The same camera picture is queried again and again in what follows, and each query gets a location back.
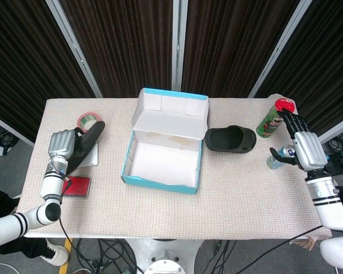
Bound yellow floor tape strip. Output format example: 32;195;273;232
58;238;74;274

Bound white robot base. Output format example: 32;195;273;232
124;238;206;274

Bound white sneaker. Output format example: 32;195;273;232
39;238;71;267

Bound black floor cable bundle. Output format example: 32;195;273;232
75;238;138;274

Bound green chips can red lid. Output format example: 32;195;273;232
256;98;296;138

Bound black shoe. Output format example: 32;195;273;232
205;124;257;155
65;120;106;175

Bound light blue shoe box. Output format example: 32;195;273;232
120;87;209;196

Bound beige woven table cloth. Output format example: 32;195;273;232
17;98;332;239

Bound silver partition post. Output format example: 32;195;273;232
45;0;104;98
171;0;189;92
248;0;316;98

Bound blue drink can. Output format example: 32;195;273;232
266;144;297;170

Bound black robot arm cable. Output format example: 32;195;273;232
236;225;324;274
58;215;85;274

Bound white flat plastic case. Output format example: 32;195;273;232
79;142;99;168

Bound red tape roll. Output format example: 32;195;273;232
78;112;101;134

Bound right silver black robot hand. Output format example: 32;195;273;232
269;110;328;172

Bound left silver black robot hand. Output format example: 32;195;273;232
47;127;86;161

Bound person's black trouser leg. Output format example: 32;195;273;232
0;182;51;256

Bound dark ribbed partition panel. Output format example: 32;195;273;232
59;0;175;98
0;0;97;142
258;0;343;138
181;0;301;98

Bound red ink pad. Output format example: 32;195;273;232
61;176;91;199

